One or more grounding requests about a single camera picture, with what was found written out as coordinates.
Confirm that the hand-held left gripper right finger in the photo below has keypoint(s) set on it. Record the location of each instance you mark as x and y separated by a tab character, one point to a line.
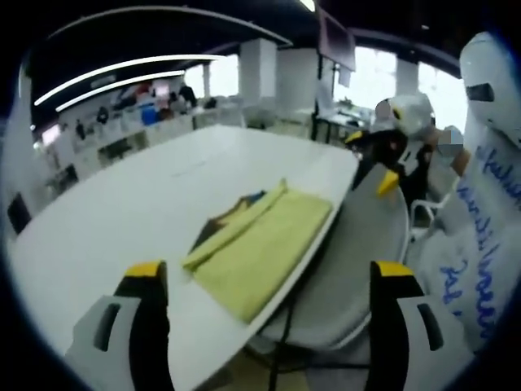
386	326

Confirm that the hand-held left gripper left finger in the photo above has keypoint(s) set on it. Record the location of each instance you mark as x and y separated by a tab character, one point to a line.
150	326

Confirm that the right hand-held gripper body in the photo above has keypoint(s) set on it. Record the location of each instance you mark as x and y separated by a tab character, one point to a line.
413	116

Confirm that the yellow blue grey garment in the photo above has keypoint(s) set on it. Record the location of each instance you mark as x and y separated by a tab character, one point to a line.
264	252

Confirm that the black monitor stand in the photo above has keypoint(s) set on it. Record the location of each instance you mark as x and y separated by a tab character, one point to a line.
320	89

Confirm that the grey mesh chair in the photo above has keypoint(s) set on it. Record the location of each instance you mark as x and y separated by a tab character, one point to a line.
346	252

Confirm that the white chest-worn device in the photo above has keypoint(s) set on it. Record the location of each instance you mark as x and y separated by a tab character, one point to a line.
488	65

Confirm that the person's white printed shirt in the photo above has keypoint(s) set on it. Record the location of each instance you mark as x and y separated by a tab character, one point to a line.
468	244

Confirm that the linear ceiling light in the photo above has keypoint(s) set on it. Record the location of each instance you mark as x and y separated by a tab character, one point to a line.
142	61
142	77
307	4

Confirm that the black cabinet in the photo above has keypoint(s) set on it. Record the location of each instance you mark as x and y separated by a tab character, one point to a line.
19	212

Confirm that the long white workbench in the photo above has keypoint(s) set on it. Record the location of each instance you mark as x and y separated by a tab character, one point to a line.
171	124

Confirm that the blue bin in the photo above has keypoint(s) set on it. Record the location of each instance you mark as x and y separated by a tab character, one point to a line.
148	115

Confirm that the pink lit screen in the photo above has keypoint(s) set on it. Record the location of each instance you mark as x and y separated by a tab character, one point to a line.
49	134

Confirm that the dark wall monitor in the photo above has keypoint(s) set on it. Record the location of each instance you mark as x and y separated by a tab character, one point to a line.
337	36

